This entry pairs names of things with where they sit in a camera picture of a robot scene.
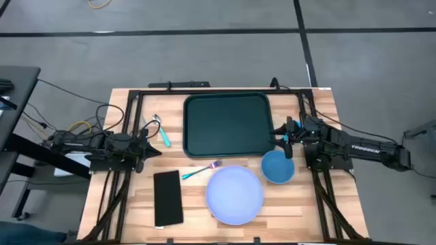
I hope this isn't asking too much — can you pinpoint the yellow cable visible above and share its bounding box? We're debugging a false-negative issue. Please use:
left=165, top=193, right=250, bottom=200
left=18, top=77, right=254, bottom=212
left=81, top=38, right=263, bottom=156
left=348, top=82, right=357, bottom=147
left=87, top=0, right=112, bottom=10
left=20, top=115, right=93, bottom=137

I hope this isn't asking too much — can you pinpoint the black side table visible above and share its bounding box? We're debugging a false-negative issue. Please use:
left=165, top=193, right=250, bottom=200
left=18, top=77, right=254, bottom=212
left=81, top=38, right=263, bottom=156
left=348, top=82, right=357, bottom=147
left=0, top=65, right=93, bottom=221

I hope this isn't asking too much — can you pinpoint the fork with teal handle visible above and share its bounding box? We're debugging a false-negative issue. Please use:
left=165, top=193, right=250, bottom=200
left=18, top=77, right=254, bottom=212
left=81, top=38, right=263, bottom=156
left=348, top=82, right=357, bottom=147
left=181, top=159, right=224, bottom=180

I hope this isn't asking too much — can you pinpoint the spoon with teal handle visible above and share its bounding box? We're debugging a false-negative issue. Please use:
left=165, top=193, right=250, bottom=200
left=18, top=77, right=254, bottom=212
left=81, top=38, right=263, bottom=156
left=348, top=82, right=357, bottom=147
left=152, top=113, right=172, bottom=148

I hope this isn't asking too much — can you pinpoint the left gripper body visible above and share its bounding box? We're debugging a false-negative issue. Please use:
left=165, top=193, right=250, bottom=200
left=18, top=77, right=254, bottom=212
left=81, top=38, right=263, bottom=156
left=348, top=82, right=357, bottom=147
left=131, top=126, right=148, bottom=174

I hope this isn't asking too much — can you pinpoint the purple plate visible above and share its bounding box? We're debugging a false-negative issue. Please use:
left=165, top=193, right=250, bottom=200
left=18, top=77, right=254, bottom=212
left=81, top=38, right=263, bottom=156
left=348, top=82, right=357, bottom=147
left=205, top=165, right=265, bottom=226

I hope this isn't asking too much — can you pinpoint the person's leg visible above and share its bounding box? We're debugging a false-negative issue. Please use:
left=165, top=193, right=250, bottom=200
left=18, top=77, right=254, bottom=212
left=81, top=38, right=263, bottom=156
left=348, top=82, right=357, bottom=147
left=0, top=220, right=67, bottom=245

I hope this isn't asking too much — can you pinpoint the black aluminium frame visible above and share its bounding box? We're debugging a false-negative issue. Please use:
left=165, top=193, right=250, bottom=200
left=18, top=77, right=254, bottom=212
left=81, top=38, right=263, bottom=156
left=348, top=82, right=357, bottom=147
left=80, top=87, right=367, bottom=244

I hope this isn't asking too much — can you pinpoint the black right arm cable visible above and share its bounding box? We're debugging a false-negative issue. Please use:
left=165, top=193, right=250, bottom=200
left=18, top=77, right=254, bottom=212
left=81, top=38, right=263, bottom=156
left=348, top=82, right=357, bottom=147
left=270, top=77, right=399, bottom=144

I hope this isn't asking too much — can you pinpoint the white paper sheet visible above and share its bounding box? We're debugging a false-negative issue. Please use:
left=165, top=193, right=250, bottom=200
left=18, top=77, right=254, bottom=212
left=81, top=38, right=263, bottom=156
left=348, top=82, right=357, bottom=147
left=53, top=151, right=93, bottom=178

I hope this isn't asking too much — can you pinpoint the dark green tray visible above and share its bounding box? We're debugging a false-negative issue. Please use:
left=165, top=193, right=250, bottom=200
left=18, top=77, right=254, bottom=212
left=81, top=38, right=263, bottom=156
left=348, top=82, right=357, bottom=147
left=183, top=91, right=276, bottom=159

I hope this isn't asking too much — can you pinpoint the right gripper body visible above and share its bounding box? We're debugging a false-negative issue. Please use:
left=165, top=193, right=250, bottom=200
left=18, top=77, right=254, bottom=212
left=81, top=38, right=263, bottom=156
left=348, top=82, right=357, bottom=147
left=284, top=116, right=307, bottom=160

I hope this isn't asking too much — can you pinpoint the blue bowl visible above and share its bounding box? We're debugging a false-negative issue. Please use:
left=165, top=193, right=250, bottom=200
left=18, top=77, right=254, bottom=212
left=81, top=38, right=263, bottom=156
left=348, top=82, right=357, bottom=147
left=260, top=150, right=296, bottom=185

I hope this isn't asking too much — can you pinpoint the black power strip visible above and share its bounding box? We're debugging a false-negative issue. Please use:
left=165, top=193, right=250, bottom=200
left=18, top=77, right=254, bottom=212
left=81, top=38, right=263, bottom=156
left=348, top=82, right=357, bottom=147
left=147, top=80, right=211, bottom=88

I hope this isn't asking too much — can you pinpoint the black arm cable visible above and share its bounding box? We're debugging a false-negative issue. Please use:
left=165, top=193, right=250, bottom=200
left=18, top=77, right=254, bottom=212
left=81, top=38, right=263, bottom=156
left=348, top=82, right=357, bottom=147
left=96, top=103, right=125, bottom=139
left=270, top=77, right=399, bottom=144

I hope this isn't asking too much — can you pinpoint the thin black cable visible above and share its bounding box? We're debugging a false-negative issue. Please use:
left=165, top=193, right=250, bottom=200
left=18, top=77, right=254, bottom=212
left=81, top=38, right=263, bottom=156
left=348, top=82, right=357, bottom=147
left=36, top=78, right=110, bottom=105

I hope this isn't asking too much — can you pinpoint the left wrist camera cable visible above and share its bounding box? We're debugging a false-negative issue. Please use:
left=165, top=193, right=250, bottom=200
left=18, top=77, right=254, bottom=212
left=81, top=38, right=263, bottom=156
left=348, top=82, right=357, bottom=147
left=137, top=118, right=161, bottom=140

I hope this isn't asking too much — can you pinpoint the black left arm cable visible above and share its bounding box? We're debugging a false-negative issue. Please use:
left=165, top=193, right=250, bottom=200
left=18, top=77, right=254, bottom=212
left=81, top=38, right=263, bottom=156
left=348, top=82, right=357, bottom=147
left=96, top=103, right=125, bottom=139

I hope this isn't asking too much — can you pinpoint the black napkin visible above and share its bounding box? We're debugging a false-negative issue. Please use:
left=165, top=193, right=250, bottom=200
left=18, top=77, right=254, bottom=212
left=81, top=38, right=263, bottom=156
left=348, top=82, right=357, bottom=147
left=153, top=169, right=185, bottom=229

